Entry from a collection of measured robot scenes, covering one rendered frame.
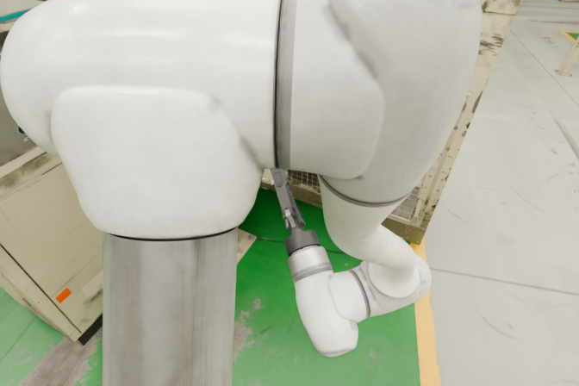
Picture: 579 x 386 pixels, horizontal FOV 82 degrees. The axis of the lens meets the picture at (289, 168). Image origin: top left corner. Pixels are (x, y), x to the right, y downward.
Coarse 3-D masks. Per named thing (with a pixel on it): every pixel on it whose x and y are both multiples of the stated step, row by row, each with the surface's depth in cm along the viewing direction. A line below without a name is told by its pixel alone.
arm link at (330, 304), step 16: (320, 272) 68; (336, 272) 71; (352, 272) 70; (304, 288) 67; (320, 288) 66; (336, 288) 66; (352, 288) 66; (304, 304) 66; (320, 304) 64; (336, 304) 64; (352, 304) 65; (368, 304) 66; (304, 320) 66; (320, 320) 64; (336, 320) 63; (352, 320) 65; (320, 336) 63; (336, 336) 62; (352, 336) 64; (320, 352) 65; (336, 352) 62
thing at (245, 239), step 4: (240, 232) 192; (244, 232) 192; (240, 236) 190; (244, 236) 190; (248, 236) 188; (252, 236) 190; (256, 236) 190; (240, 240) 187; (244, 240) 188; (248, 240) 188; (252, 240) 188; (240, 244) 186; (244, 244) 186; (248, 244) 186; (240, 248) 184; (244, 248) 184; (248, 248) 184; (244, 252) 181; (240, 256) 180
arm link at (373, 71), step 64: (320, 0) 20; (384, 0) 17; (448, 0) 17; (320, 64) 19; (384, 64) 18; (448, 64) 18; (320, 128) 20; (384, 128) 21; (448, 128) 23; (384, 192) 27
